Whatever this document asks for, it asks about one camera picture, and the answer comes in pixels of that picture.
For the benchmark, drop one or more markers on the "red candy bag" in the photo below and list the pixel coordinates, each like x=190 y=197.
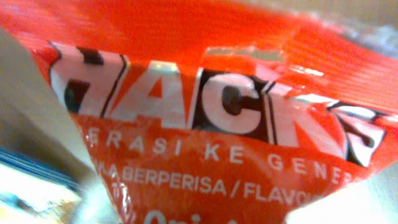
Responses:
x=214 y=111

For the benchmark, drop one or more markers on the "cream blue snack bag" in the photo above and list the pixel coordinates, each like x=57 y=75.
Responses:
x=34 y=192

